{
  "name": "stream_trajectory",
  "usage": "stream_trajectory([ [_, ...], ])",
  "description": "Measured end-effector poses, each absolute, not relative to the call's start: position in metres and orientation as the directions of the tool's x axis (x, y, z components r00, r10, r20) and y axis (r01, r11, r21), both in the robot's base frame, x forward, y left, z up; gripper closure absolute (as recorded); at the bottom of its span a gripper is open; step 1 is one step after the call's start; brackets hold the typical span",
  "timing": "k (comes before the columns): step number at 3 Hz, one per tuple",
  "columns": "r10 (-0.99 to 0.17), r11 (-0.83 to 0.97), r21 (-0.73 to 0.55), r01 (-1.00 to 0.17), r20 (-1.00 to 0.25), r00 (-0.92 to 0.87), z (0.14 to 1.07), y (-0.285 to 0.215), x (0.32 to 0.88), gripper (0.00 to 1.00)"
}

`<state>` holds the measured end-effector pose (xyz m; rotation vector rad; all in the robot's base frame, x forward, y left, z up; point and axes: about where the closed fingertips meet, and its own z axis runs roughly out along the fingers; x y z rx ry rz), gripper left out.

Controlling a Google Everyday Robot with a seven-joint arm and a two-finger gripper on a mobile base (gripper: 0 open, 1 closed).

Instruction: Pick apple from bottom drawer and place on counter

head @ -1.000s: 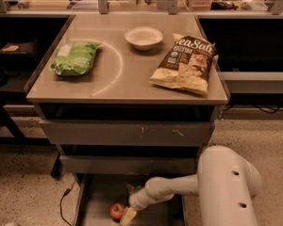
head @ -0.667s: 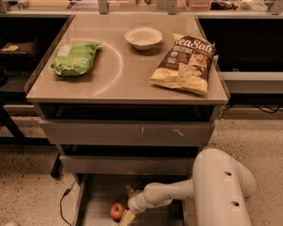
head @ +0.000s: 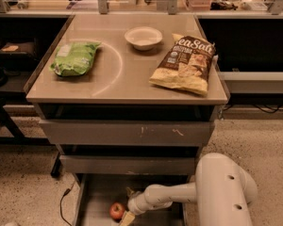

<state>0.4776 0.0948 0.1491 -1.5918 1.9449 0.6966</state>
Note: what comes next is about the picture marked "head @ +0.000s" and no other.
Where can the middle grey drawer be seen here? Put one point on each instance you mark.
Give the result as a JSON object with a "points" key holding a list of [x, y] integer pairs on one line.
{"points": [[128, 165]]}

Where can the black table leg frame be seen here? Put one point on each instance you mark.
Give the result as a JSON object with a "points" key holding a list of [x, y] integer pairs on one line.
{"points": [[19, 108]]}

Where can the grey drawer cabinet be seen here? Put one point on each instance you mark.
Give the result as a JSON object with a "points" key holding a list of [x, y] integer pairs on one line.
{"points": [[117, 87]]}

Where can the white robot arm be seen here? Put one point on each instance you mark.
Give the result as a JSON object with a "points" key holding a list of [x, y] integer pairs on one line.
{"points": [[221, 189]]}

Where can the white bowl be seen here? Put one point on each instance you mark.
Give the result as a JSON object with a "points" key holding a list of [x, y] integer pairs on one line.
{"points": [[143, 38]]}

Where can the brown sea salt chip bag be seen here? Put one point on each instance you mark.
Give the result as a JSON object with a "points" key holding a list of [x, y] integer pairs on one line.
{"points": [[186, 65]]}

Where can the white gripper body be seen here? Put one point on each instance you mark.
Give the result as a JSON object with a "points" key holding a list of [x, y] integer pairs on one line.
{"points": [[136, 205]]}

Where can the top grey drawer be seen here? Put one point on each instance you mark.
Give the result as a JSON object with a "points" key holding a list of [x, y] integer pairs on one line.
{"points": [[127, 133]]}

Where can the dark box on shelf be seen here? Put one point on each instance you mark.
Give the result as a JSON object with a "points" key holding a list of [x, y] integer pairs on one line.
{"points": [[18, 50]]}

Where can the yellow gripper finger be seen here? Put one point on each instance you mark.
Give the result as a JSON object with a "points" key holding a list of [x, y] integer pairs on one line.
{"points": [[130, 192], [127, 218]]}

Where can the green snack bag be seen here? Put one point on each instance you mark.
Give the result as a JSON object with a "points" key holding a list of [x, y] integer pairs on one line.
{"points": [[74, 58]]}

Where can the open bottom grey drawer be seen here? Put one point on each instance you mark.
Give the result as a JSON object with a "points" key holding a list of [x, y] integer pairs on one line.
{"points": [[98, 192]]}

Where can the red apple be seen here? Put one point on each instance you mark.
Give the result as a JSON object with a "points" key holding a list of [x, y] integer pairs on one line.
{"points": [[116, 211]]}

